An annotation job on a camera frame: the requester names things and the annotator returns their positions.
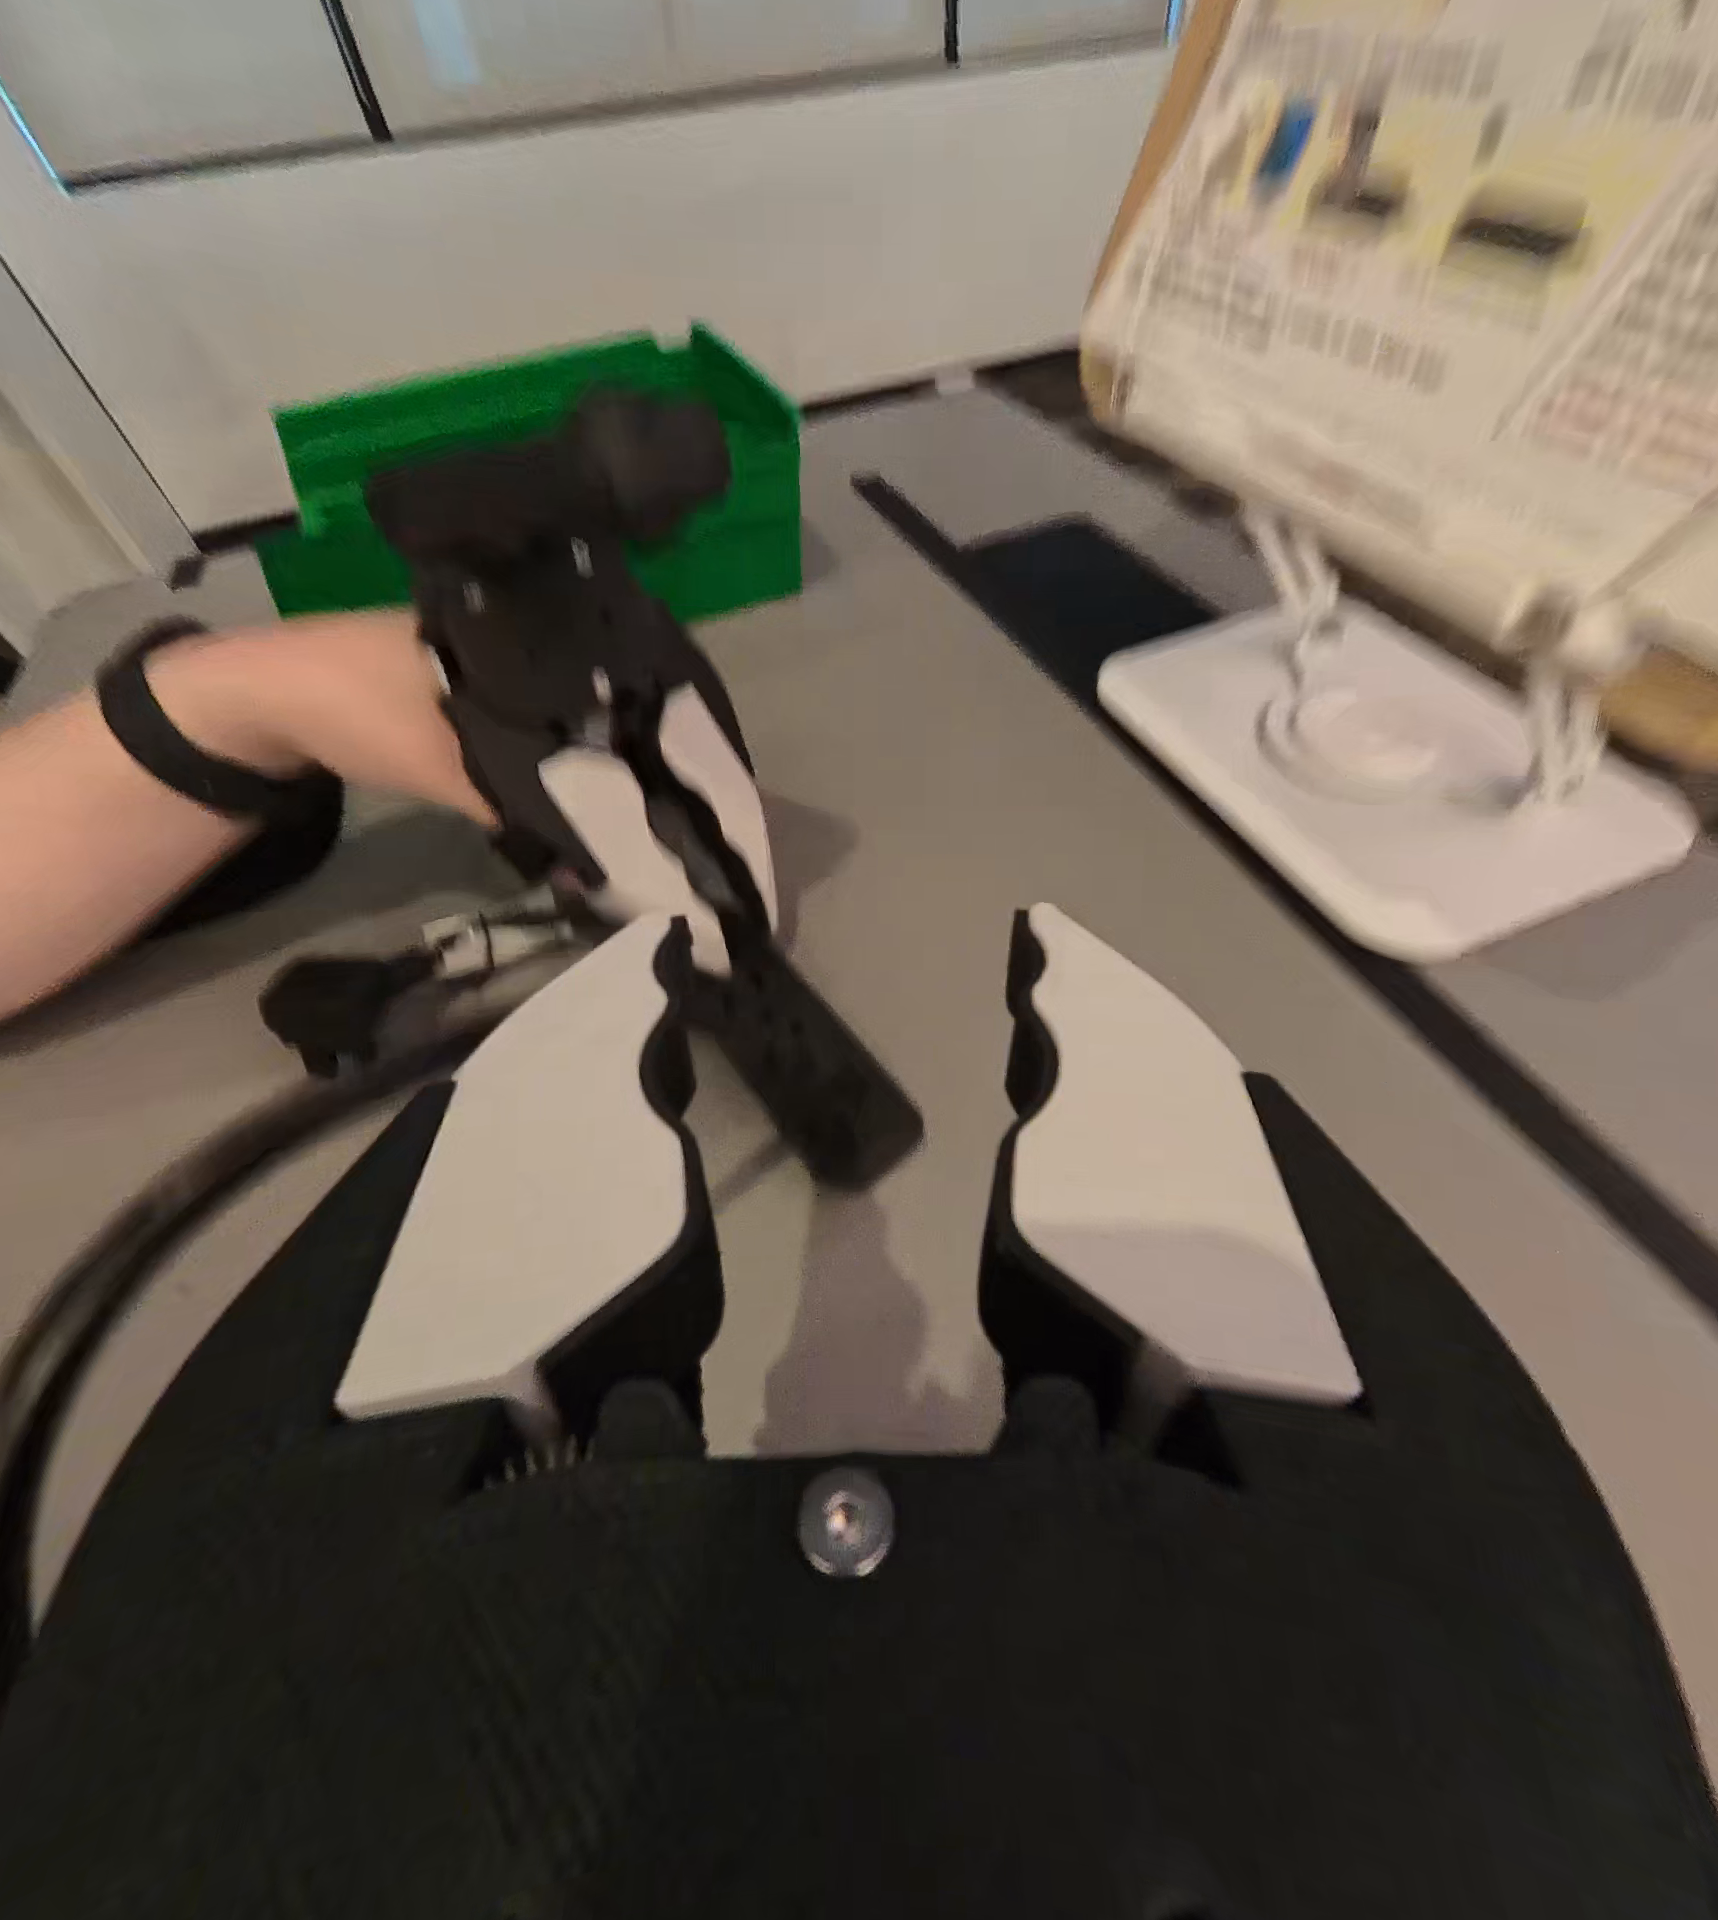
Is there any dark table cable flap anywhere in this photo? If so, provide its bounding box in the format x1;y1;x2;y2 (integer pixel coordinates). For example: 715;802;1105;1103
955;515;1227;670

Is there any black power strip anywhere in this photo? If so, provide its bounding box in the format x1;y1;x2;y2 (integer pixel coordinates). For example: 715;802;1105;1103
670;841;927;1195

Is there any green plastic bin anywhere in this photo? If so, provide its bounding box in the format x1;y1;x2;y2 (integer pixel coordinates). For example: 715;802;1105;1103
269;319;806;620

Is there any glass window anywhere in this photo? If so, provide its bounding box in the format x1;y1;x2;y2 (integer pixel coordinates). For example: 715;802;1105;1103
0;0;1192;191

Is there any black plug with tied cord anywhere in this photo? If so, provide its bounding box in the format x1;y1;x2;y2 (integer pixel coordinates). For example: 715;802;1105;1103
257;885;606;1080

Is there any person's left forearm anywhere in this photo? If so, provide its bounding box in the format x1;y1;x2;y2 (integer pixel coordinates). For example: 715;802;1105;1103
0;696;254;1061

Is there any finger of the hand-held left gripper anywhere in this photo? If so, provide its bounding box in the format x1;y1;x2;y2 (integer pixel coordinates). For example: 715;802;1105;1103
655;678;785;949
536;743;742;978

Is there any person's left hand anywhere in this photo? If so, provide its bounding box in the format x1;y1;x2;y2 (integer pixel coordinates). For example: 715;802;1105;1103
176;623;504;834

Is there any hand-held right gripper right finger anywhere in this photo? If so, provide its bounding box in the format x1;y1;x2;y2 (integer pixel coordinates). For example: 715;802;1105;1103
978;902;1366;1435

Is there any printed instruction sheet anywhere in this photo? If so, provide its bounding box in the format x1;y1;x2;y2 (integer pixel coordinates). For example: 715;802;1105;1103
1084;0;1718;633

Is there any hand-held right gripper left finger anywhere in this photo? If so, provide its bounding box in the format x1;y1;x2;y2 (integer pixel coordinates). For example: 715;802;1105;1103
329;915;726;1450

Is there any black wristband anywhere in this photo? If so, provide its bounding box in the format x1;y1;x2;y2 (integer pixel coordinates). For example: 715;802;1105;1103
93;615;346;825

